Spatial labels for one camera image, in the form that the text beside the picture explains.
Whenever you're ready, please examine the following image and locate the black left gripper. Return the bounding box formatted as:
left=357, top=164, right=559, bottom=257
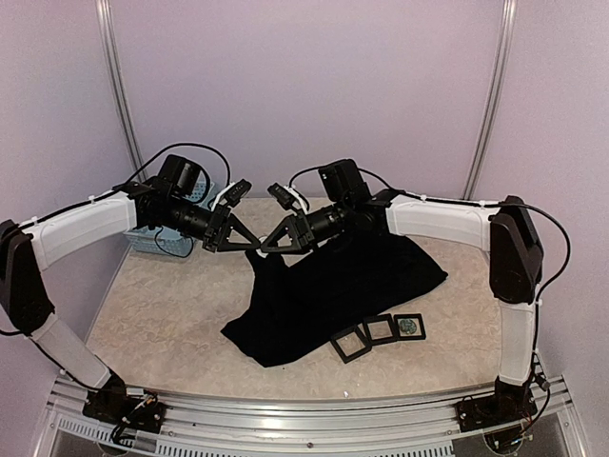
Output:
left=158, top=196, right=263, bottom=252

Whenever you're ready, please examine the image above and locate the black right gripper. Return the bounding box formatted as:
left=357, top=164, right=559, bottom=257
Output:
left=259, top=199, right=350, bottom=255

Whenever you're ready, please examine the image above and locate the black garment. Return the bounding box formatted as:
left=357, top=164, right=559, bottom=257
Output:
left=221, top=234, right=448, bottom=368

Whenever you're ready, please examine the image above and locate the green round brooch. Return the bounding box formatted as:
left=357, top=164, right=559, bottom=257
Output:
left=399, top=319, right=418, bottom=335

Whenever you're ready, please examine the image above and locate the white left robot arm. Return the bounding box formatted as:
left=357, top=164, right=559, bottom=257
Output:
left=1, top=184, right=260, bottom=424

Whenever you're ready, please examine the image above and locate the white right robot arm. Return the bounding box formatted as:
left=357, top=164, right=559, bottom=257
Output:
left=262, top=184, right=543, bottom=423

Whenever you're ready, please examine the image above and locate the light blue plastic basket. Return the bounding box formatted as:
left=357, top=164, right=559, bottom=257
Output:
left=124, top=177, right=218, bottom=258

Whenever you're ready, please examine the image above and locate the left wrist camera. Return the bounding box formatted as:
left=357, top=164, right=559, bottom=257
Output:
left=159, top=154, right=253, bottom=209

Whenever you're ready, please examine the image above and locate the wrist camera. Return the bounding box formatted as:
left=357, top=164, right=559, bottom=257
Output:
left=266, top=159, right=370, bottom=210
left=159, top=154, right=253, bottom=209

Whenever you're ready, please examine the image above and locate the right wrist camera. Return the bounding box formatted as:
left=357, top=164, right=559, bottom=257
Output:
left=266, top=159, right=370, bottom=210

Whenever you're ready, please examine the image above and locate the left black square frame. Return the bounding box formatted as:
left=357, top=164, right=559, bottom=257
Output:
left=330, top=326, right=372, bottom=364

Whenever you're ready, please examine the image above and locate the black square frame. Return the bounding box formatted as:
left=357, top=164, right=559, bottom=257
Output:
left=363, top=313, right=399, bottom=346
left=330, top=326, right=372, bottom=364
left=393, top=313, right=426, bottom=341

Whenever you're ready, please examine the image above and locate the middle black square frame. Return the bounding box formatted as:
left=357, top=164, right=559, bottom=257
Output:
left=363, top=313, right=399, bottom=346

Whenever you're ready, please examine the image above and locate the right black square frame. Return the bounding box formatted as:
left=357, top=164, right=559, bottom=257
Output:
left=393, top=313, right=426, bottom=341

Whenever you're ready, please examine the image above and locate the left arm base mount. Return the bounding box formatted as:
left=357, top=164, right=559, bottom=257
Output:
left=82, top=370, right=167, bottom=446

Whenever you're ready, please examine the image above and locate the front aluminium rail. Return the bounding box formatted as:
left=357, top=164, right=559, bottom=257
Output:
left=45, top=375, right=577, bottom=457

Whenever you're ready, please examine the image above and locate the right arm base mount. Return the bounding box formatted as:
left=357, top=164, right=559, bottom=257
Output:
left=455, top=374, right=551, bottom=432

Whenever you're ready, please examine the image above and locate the right aluminium corner post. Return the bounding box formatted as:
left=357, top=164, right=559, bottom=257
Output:
left=462, top=0, right=518, bottom=200

